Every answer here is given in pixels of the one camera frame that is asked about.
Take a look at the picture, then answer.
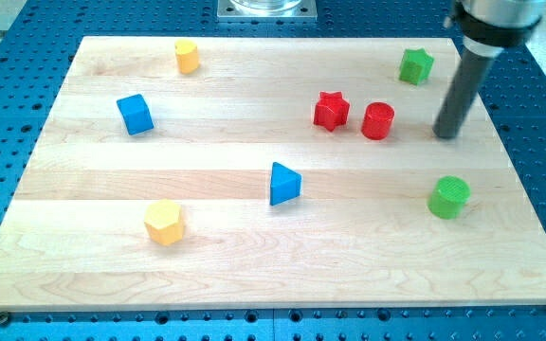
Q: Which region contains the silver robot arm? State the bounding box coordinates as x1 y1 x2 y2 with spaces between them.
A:
444 0 546 59

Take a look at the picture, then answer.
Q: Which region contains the blue triangle block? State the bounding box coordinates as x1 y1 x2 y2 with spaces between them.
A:
269 162 302 206

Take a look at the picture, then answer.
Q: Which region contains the red star block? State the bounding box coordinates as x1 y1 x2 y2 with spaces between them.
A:
313 92 350 132

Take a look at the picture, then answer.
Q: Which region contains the light wooden board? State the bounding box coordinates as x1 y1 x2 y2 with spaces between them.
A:
0 36 546 312

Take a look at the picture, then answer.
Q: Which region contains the red cylinder block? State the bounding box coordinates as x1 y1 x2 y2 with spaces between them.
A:
361 102 395 140

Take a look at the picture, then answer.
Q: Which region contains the yellow hexagon block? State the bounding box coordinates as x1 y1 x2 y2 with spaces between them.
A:
144 199 184 246

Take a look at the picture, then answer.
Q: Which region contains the blue cube block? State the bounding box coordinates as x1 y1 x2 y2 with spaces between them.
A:
116 94 155 135

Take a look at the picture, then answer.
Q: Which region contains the yellow heart block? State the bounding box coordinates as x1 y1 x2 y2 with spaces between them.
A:
174 39 200 74

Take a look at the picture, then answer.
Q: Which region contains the green cylinder block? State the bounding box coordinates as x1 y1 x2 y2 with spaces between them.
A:
428 175 471 220

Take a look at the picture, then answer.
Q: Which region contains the green star block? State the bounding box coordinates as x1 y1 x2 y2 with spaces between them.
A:
398 48 435 85

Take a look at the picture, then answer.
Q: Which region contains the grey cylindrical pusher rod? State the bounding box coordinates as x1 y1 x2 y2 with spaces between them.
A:
432 48 495 139

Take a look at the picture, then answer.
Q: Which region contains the left board screw stop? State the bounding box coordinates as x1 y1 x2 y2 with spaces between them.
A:
0 312 11 326

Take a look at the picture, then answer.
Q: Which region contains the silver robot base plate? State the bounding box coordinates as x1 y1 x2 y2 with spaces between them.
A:
216 0 318 21

